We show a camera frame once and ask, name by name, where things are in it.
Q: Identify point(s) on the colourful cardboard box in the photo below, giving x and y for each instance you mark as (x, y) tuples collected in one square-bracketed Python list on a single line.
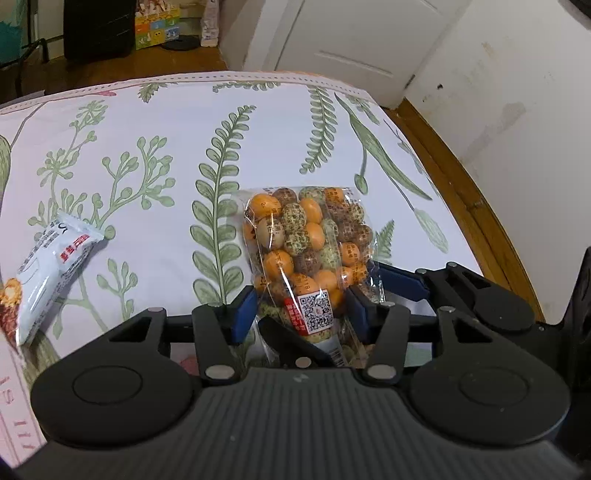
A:
[(157, 30)]

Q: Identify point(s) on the black metal stand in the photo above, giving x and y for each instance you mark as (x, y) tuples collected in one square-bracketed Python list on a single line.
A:
[(18, 69)]

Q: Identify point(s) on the clear bag of round snacks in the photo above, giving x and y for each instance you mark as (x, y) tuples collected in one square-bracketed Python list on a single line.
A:
[(300, 230)]

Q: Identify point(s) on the white door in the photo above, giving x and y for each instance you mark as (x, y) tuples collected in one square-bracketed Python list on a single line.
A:
[(351, 41)]

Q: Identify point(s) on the leaf print bedsheet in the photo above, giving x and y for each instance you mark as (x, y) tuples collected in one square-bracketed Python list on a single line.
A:
[(161, 115)]

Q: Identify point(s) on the white patterned package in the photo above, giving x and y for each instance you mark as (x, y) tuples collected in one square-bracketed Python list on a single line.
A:
[(210, 23)]

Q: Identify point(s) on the black suitcase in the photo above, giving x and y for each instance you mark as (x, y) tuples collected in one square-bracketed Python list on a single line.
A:
[(99, 27)]

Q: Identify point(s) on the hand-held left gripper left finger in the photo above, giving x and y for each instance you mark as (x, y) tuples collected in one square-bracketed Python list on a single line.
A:
[(242, 314)]

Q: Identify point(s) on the teal bag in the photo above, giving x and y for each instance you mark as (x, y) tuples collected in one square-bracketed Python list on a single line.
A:
[(9, 41)]

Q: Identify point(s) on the black round base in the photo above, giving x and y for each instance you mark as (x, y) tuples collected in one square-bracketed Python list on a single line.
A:
[(180, 45)]

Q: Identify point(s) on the wooden bed frame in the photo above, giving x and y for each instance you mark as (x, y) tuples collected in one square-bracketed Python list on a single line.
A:
[(461, 184)]

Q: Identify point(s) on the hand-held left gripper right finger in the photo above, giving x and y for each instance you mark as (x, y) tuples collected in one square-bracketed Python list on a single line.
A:
[(358, 314)]

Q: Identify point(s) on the white snack packet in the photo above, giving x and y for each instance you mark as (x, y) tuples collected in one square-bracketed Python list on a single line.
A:
[(51, 267)]

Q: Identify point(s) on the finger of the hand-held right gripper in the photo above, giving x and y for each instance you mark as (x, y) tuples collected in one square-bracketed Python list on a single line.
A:
[(286, 339), (401, 284)]

